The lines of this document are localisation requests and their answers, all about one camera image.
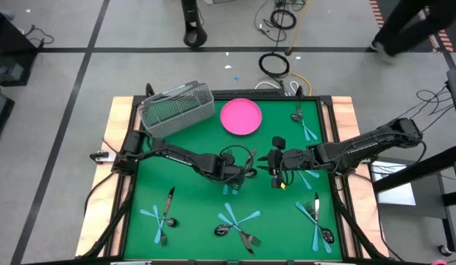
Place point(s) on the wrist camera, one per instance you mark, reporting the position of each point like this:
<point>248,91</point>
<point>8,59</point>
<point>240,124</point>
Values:
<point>228,158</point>
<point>278,142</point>

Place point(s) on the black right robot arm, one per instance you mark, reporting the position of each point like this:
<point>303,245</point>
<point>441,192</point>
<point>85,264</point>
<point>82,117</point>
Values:
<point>360,146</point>

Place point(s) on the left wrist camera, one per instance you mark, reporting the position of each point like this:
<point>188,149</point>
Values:
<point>228,158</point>

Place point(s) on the black floor stand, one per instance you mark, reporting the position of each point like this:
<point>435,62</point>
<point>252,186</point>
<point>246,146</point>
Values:
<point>194,37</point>

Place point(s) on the black side stand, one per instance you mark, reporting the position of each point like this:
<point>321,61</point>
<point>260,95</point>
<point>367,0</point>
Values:
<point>415,172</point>

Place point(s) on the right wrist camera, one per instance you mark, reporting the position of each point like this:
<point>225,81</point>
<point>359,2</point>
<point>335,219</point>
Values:
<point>278,142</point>

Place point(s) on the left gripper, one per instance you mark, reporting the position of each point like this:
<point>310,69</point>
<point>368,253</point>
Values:
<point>231,172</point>

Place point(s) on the black table frame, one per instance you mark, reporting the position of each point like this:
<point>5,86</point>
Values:
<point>246,92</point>

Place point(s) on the black desk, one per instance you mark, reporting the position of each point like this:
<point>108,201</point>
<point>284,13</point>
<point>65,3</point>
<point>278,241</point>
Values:
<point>11,48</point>

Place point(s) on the green table mat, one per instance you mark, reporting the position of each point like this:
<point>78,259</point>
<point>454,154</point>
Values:
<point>198,206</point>

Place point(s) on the black equipment box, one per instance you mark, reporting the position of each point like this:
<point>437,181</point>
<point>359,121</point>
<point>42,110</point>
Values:
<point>1,110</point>

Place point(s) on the pink plate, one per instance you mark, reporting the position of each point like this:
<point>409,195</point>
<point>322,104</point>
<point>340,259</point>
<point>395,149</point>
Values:
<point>241,116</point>

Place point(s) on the black striped-edge floor mat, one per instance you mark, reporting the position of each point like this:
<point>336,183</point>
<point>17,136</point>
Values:
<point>446,42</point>
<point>375,11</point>

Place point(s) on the white bracket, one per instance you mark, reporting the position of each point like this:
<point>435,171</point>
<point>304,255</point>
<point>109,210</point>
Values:
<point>130,263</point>
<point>329,263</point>

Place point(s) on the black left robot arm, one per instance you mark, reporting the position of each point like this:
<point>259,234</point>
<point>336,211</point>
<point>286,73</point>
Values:
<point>176,154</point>

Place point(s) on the pink object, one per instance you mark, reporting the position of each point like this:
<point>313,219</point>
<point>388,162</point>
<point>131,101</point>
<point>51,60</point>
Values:
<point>439,263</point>

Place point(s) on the silver metal bracket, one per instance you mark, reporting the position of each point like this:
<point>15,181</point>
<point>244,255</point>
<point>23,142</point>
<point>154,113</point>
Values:
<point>103,157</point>

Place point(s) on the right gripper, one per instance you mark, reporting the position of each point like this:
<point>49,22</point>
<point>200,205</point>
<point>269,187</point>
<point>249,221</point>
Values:
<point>288,161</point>

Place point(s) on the white panel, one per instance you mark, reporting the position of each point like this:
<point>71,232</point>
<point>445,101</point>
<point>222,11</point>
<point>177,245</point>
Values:
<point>397,194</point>

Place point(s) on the person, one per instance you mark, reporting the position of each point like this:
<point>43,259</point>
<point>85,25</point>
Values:
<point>408,25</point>

